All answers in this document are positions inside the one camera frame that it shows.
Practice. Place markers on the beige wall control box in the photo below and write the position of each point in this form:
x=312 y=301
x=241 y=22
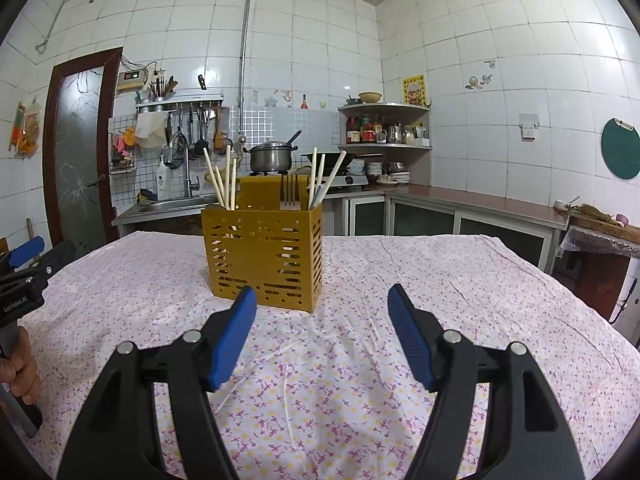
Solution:
x=132 y=81

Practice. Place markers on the steel cup with utensils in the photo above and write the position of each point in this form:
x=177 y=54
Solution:
x=161 y=91

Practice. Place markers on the pale wooden chopstick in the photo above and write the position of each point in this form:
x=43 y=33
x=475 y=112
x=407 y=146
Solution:
x=320 y=175
x=222 y=190
x=228 y=175
x=332 y=172
x=233 y=185
x=313 y=175
x=212 y=175

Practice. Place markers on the brown frosted glass door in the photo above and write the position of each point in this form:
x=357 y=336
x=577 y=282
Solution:
x=80 y=160

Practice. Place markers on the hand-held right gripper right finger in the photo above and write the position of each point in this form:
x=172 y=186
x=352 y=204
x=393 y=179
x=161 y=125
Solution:
x=410 y=330

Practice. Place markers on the wooden stick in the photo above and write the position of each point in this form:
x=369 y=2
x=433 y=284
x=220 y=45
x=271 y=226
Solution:
x=30 y=230

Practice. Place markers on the floral pink tablecloth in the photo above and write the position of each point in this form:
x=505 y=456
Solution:
x=350 y=410

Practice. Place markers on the metal fork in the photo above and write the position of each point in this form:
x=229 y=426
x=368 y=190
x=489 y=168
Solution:
x=290 y=192

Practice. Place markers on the decorative wall stickers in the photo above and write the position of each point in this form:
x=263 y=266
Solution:
x=477 y=81

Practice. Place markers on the round green cutting board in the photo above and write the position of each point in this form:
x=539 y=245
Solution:
x=622 y=149

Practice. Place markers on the white soap bottle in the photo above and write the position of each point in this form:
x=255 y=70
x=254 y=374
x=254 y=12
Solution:
x=163 y=180

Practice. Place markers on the beige bowl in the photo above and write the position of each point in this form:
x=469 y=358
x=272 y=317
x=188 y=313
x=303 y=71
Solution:
x=370 y=97

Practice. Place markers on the steel cooking pot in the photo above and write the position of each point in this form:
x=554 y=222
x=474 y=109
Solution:
x=270 y=157

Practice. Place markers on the black ladle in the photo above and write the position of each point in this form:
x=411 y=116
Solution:
x=294 y=137

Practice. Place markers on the stack of white plates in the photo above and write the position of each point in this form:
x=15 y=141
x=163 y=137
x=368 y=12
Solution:
x=392 y=175

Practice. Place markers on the yellow wall poster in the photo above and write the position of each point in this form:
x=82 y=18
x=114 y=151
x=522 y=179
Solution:
x=414 y=91

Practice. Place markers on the row of hanging kitchen utensils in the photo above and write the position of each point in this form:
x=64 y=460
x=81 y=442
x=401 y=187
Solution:
x=200 y=130

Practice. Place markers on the glass door base cabinets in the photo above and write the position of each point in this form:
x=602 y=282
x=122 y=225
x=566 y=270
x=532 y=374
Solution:
x=450 y=220

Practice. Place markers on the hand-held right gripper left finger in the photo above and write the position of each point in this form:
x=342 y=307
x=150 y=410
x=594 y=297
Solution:
x=235 y=330

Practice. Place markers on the yellow slotted utensil holder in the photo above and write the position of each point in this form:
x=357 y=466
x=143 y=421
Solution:
x=260 y=260

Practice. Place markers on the steel wall utensil rack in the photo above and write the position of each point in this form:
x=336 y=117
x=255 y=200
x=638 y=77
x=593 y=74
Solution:
x=185 y=97

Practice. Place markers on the person's left hand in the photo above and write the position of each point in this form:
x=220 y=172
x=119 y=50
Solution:
x=22 y=375

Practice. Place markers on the wooden chopping block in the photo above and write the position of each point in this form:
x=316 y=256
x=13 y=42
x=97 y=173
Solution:
x=605 y=222

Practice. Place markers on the steel faucet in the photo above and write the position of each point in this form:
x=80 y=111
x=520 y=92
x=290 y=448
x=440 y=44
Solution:
x=187 y=170

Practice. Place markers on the black wok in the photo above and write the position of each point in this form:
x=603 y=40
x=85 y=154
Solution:
x=357 y=160

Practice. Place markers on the steel corner shelf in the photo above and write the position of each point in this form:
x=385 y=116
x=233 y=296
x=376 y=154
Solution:
x=400 y=146

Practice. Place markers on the steel gas stove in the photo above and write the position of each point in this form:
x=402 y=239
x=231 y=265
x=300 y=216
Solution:
x=350 y=180

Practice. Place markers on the hanging orange plastic bag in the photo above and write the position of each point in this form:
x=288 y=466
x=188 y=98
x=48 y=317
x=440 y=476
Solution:
x=26 y=132

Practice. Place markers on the small dark bowl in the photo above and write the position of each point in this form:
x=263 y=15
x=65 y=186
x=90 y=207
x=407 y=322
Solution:
x=353 y=101

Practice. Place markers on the grey wall pipe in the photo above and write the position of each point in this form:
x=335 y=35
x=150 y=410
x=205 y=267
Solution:
x=244 y=60

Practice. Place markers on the white wall socket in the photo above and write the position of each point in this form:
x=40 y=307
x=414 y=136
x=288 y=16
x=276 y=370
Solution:
x=529 y=127

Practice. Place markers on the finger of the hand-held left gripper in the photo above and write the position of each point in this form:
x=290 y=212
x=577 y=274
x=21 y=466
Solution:
x=60 y=255
x=27 y=252

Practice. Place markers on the white hanging towel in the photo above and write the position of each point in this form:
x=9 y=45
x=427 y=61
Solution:
x=150 y=130

